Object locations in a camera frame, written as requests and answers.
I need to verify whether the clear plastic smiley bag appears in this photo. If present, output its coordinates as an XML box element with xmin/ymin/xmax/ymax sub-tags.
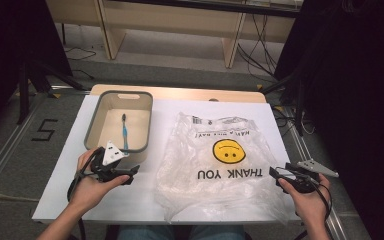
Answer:
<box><xmin>153</xmin><ymin>111</ymin><xmax>292</xmax><ymax>225</ymax></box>

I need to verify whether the person's left hand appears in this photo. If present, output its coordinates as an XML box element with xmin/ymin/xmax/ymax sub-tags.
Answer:
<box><xmin>67</xmin><ymin>148</ymin><xmax>131</xmax><ymax>214</ymax></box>

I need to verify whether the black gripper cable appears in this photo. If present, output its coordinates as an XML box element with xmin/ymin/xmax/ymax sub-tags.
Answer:
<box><xmin>293</xmin><ymin>178</ymin><xmax>334</xmax><ymax>240</ymax></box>
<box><xmin>66</xmin><ymin>147</ymin><xmax>105</xmax><ymax>240</ymax></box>

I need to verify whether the black curtain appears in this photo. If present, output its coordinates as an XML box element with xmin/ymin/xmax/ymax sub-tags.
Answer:
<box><xmin>273</xmin><ymin>0</ymin><xmax>384</xmax><ymax>240</ymax></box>
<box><xmin>0</xmin><ymin>0</ymin><xmax>75</xmax><ymax>141</ymax></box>

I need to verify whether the bundle of black floor cables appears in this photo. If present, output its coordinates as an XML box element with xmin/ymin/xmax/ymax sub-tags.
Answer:
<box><xmin>235</xmin><ymin>13</ymin><xmax>283</xmax><ymax>83</ymax></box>

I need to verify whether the person's right hand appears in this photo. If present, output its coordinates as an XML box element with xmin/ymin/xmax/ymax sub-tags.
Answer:
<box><xmin>277</xmin><ymin>173</ymin><xmax>332</xmax><ymax>232</ymax></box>

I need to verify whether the blue toothbrush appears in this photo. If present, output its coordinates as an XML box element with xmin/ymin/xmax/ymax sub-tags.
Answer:
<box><xmin>121</xmin><ymin>113</ymin><xmax>130</xmax><ymax>153</ymax></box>

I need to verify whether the beige bin with grey rim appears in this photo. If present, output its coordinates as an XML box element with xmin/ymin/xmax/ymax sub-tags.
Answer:
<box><xmin>83</xmin><ymin>90</ymin><xmax>154</xmax><ymax>165</ymax></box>

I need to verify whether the black tripod stand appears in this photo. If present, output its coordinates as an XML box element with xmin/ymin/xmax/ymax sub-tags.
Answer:
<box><xmin>15</xmin><ymin>59</ymin><xmax>85</xmax><ymax>126</ymax></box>
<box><xmin>259</xmin><ymin>70</ymin><xmax>314</xmax><ymax>137</ymax></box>

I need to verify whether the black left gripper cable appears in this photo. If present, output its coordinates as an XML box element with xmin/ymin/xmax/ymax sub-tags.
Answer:
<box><xmin>66</xmin><ymin>147</ymin><xmax>105</xmax><ymax>240</ymax></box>

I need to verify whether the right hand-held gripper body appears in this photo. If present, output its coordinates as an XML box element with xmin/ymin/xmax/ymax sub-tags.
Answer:
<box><xmin>284</xmin><ymin>158</ymin><xmax>340</xmax><ymax>195</ymax></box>

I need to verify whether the light wooden desk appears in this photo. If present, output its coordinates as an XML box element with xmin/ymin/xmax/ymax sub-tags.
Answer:
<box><xmin>44</xmin><ymin>0</ymin><xmax>305</xmax><ymax>70</ymax></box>

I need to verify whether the wooden table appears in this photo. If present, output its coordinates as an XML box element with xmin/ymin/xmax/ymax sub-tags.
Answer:
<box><xmin>89</xmin><ymin>83</ymin><xmax>268</xmax><ymax>104</ymax></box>

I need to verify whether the white table cover board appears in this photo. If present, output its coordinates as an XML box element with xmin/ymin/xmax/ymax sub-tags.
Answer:
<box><xmin>31</xmin><ymin>94</ymin><xmax>302</xmax><ymax>225</ymax></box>

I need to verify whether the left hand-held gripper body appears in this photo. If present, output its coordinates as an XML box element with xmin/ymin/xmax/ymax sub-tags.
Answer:
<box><xmin>89</xmin><ymin>140</ymin><xmax>141</xmax><ymax>184</ymax></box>

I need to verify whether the black floor cable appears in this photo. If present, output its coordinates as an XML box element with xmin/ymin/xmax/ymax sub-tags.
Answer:
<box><xmin>62</xmin><ymin>45</ymin><xmax>98</xmax><ymax>81</ymax></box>

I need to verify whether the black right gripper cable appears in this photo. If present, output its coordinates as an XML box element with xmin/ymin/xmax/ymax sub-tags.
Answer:
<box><xmin>293</xmin><ymin>178</ymin><xmax>334</xmax><ymax>240</ymax></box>

